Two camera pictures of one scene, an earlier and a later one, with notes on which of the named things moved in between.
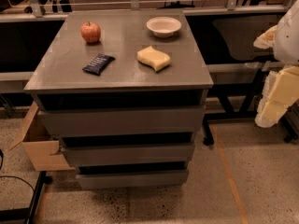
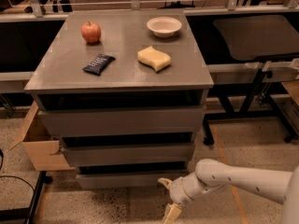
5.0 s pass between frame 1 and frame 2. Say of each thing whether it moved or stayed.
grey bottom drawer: stayed
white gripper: moved
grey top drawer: stayed
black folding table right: stayed
